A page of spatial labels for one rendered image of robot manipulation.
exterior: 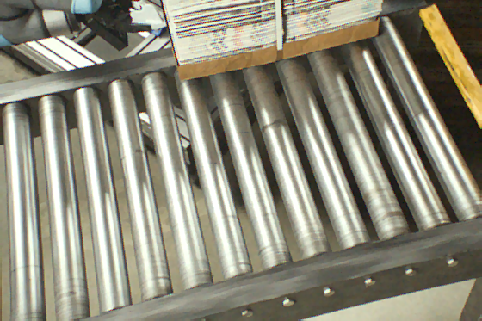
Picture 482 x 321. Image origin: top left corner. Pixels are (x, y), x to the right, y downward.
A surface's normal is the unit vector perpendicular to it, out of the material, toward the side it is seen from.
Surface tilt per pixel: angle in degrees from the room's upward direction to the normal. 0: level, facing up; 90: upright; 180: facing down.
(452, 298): 0
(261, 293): 0
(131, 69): 0
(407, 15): 90
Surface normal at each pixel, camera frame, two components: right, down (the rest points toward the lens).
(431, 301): -0.08, -0.56
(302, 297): 0.23, 0.80
